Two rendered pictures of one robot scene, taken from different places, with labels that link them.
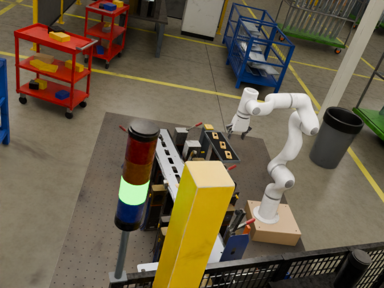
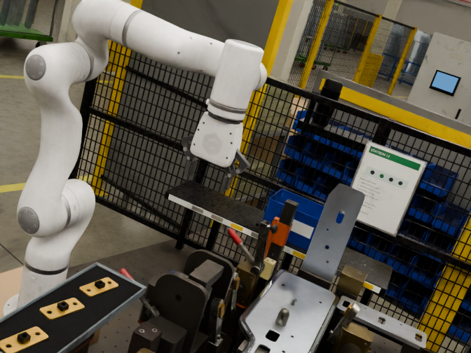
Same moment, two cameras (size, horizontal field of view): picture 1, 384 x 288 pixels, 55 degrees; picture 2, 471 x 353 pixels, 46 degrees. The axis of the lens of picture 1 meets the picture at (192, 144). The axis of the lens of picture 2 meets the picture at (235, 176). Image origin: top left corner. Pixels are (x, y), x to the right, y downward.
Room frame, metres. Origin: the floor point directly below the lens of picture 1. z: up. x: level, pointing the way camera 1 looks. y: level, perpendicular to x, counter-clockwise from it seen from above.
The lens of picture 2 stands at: (2.79, 0.60, 1.85)
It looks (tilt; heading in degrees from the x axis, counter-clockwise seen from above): 19 degrees down; 223
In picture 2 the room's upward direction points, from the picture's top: 17 degrees clockwise
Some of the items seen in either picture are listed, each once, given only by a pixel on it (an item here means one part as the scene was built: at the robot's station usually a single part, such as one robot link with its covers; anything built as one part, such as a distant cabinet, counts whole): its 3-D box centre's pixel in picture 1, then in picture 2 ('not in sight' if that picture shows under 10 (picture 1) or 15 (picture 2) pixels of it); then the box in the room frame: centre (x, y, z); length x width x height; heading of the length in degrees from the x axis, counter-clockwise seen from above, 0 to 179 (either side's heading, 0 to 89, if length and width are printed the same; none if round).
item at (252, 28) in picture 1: (247, 34); not in sight; (8.38, -0.56, 0.47); 1.20 x 0.80 x 0.95; 9
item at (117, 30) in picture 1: (105, 32); not in sight; (5.97, 1.85, 0.49); 0.81 x 0.46 x 0.97; 178
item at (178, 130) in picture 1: (178, 148); not in sight; (2.52, 0.09, 0.88); 0.12 x 0.07 x 0.36; 116
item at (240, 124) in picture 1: (240, 122); (219, 136); (1.97, -0.24, 1.53); 0.10 x 0.07 x 0.11; 114
